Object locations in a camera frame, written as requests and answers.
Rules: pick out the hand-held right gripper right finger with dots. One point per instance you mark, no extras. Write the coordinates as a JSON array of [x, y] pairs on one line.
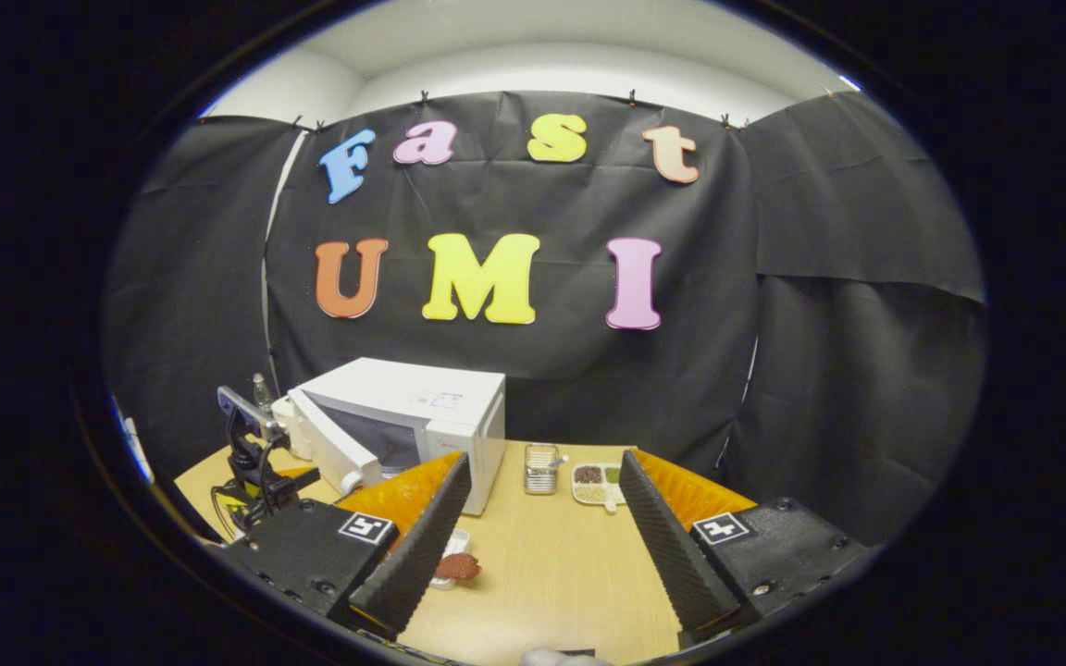
[[672, 555]]

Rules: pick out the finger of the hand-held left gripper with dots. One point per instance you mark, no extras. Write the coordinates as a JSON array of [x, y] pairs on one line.
[[297, 481]]

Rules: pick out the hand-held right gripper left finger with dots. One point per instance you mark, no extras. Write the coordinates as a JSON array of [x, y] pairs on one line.
[[422, 555]]

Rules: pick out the brown meat piece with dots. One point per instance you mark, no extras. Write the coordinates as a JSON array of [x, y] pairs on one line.
[[459, 566]]

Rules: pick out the white microwave oven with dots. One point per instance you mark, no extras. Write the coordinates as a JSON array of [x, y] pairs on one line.
[[440, 435]]

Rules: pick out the clear water bottle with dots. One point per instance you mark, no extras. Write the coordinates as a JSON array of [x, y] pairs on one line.
[[262, 393]]

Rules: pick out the small white rectangular dish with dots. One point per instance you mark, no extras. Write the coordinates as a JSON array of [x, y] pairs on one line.
[[452, 539]]

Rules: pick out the white divided snack tray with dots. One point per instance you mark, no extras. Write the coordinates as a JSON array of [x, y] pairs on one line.
[[596, 486]]

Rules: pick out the white sheet with blue edge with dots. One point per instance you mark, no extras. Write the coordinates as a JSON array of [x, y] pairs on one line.
[[133, 444]]

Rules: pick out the metal mesh basket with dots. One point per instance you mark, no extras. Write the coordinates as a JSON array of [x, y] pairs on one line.
[[541, 472]]

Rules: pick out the black backdrop cloth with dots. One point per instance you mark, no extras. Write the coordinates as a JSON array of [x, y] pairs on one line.
[[588, 370]]

